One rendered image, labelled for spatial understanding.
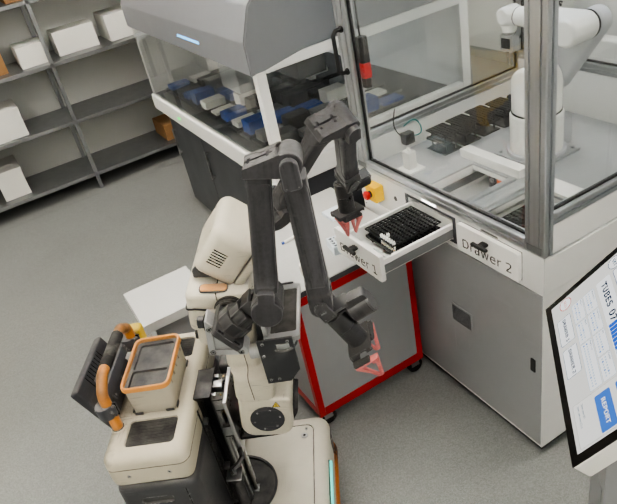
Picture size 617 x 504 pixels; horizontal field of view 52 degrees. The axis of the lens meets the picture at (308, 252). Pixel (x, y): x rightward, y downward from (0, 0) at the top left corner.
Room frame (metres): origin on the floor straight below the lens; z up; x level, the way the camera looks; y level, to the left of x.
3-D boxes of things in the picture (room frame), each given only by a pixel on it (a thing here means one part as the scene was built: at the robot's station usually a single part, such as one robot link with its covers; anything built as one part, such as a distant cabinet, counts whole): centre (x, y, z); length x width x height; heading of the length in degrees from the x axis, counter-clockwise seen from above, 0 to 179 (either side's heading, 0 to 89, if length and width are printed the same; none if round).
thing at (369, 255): (1.93, -0.18, 0.87); 0.29 x 0.02 x 0.11; 24
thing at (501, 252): (1.77, -0.60, 0.87); 0.29 x 0.02 x 0.11; 24
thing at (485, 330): (2.21, -0.93, 0.40); 1.03 x 0.95 x 0.80; 24
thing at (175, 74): (3.76, -0.10, 1.13); 1.78 x 1.14 x 0.45; 24
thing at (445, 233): (2.01, -0.37, 0.86); 0.40 x 0.26 x 0.06; 114
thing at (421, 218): (2.01, -0.36, 0.87); 0.22 x 0.18 x 0.06; 114
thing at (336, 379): (2.31, -0.03, 0.38); 0.62 x 0.58 x 0.76; 24
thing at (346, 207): (1.88, -0.16, 1.11); 0.10 x 0.07 x 0.07; 113
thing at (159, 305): (2.11, 0.59, 0.38); 0.30 x 0.30 x 0.76; 23
